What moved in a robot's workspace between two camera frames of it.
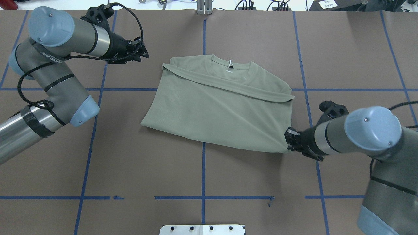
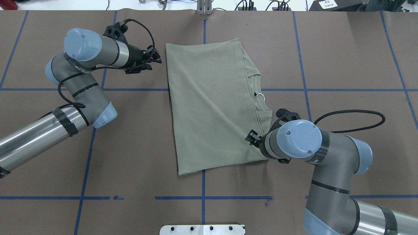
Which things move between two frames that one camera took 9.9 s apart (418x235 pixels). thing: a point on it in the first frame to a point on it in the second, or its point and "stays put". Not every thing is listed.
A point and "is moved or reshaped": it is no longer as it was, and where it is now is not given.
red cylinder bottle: [8, 5] stays put
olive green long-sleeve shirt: [222, 101] is moved or reshaped
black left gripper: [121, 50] to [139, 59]
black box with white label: [336, 5] stays put
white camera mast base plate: [234, 229] stays put
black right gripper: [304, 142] to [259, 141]
